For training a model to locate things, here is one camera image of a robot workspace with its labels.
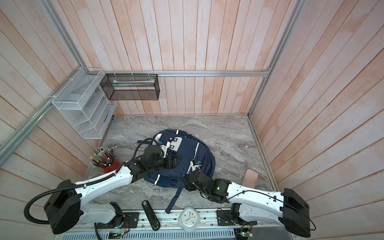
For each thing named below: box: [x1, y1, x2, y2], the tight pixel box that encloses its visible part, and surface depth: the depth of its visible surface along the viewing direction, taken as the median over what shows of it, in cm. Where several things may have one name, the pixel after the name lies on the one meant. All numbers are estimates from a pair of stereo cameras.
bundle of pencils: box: [89, 146, 117, 167], surface depth 81 cm
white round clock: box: [178, 206, 201, 233], surface depth 73 cm
